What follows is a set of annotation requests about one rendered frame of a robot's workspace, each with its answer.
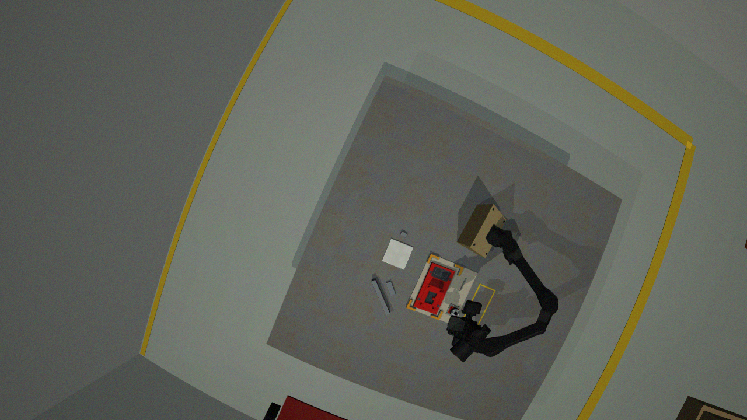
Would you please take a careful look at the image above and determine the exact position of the white flat rectangular plate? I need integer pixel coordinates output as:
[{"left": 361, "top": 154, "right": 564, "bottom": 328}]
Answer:
[{"left": 382, "top": 239, "right": 413, "bottom": 269}]

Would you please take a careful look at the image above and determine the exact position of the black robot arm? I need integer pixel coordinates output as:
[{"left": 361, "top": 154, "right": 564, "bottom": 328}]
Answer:
[{"left": 446, "top": 224, "right": 558, "bottom": 362}]

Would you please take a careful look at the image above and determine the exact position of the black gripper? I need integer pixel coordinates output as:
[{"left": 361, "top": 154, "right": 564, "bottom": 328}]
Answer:
[{"left": 451, "top": 300, "right": 482, "bottom": 346}]

